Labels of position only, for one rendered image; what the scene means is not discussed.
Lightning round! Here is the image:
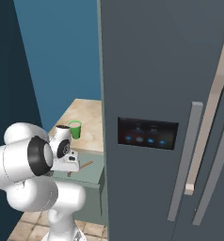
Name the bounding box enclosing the green smoothie cup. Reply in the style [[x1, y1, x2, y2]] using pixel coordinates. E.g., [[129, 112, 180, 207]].
[[68, 120, 83, 140]]

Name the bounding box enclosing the brown straw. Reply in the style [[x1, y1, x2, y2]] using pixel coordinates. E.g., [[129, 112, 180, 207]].
[[78, 160, 94, 170]]

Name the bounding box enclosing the dark grey fridge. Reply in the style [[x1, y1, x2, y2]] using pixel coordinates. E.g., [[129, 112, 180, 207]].
[[96, 0, 224, 241]]

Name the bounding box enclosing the grey fridge door handle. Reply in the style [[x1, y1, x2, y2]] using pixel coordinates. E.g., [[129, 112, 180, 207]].
[[167, 101, 204, 222], [191, 104, 224, 227]]

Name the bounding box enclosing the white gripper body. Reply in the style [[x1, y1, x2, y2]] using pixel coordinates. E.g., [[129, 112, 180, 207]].
[[51, 158, 81, 173]]

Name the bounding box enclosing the long beige handle bar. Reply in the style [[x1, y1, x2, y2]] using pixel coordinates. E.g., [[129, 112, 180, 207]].
[[184, 8, 224, 197]]

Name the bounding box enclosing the grey-green base cabinet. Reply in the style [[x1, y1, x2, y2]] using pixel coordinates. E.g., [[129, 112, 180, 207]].
[[72, 184, 109, 227]]

